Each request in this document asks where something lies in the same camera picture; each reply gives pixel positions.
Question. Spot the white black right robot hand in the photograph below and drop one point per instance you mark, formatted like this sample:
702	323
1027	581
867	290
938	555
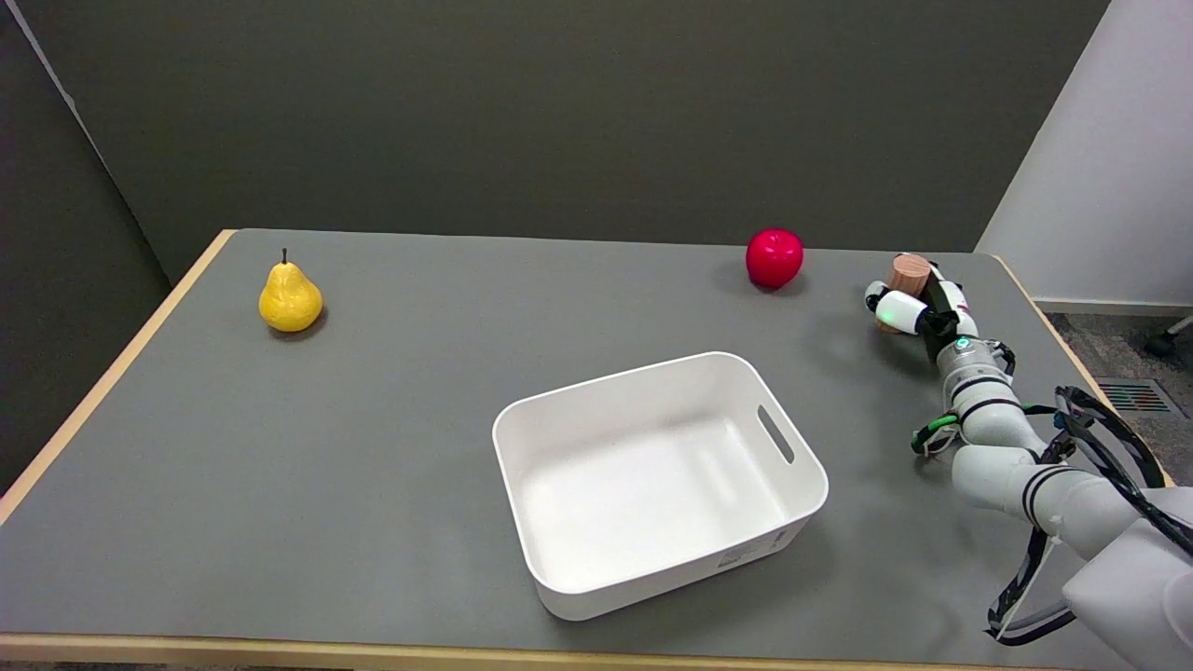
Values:
923	308

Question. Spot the wooden cylinder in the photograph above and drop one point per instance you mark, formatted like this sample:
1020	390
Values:
906	277

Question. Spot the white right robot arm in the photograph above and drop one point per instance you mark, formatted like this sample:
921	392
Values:
1044	475

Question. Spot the red apple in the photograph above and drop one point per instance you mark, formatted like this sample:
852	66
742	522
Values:
774	257

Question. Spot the floor vent grille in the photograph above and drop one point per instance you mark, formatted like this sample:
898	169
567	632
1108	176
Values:
1135	396

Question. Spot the black chair caster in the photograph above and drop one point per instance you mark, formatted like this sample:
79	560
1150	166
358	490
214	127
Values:
1160	344

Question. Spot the white plastic bin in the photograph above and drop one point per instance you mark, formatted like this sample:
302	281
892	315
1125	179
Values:
652	485

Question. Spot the yellow pear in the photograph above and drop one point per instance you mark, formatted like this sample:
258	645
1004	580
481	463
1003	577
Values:
290	296

